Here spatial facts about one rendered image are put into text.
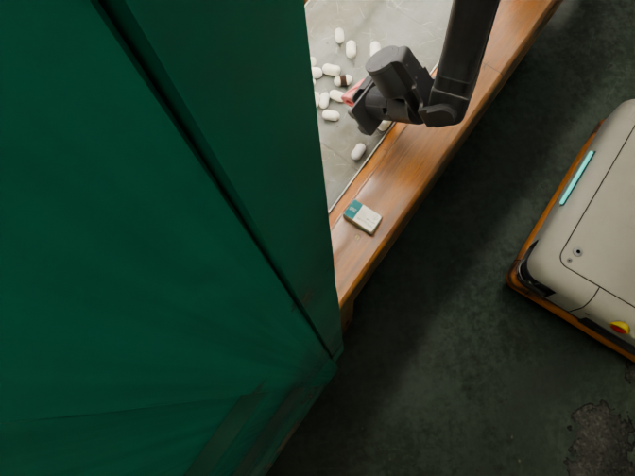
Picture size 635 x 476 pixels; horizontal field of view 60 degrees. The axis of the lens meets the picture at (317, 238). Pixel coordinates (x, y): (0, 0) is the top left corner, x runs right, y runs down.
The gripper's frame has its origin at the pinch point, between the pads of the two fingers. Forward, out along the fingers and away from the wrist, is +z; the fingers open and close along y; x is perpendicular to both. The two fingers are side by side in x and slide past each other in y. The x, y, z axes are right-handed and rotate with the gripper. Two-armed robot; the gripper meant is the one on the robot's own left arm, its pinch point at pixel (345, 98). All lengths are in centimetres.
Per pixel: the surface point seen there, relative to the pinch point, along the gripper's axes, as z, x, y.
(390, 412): 18, 88, 42
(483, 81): -12.6, 13.9, -18.6
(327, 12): 15.0, -7.0, -15.8
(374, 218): -13.4, 11.5, 16.0
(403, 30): 3.6, 3.1, -21.0
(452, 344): 15, 91, 14
